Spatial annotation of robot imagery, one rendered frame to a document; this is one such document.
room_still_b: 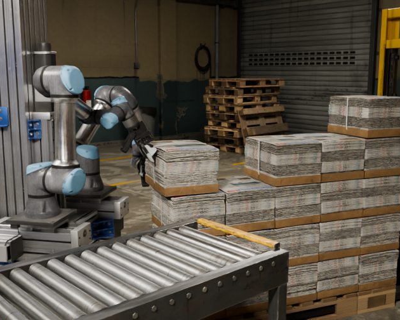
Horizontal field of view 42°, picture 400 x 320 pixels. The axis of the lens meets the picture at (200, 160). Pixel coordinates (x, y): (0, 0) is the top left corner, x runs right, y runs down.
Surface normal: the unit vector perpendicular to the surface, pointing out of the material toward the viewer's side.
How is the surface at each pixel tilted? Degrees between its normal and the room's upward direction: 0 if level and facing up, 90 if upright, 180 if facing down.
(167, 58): 90
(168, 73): 90
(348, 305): 90
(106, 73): 90
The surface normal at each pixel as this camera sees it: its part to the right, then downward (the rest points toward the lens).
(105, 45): 0.66, 0.13
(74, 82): 0.90, -0.06
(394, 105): 0.37, 0.15
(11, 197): -0.21, 0.17
